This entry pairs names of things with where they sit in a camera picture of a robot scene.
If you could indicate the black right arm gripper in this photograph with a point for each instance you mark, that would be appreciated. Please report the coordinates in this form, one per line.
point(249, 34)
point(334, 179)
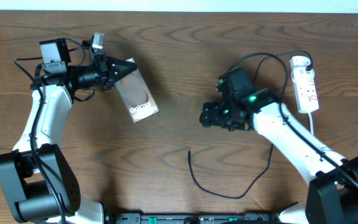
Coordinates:
point(212, 112)

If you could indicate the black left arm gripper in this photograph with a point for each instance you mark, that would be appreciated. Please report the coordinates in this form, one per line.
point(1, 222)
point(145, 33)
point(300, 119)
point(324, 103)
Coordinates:
point(103, 72)

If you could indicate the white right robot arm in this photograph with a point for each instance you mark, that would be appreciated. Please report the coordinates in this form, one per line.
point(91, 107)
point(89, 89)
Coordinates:
point(332, 179)

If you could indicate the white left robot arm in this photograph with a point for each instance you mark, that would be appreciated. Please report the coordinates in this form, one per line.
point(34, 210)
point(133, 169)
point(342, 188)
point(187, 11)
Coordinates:
point(35, 177)

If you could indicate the white power strip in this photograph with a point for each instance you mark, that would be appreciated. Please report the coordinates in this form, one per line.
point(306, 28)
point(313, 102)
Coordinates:
point(305, 94)

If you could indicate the white USB wall charger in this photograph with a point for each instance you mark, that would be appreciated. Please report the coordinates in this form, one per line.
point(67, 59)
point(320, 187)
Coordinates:
point(299, 69)

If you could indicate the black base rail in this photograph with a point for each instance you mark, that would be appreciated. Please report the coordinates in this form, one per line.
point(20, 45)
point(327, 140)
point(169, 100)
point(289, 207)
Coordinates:
point(136, 218)

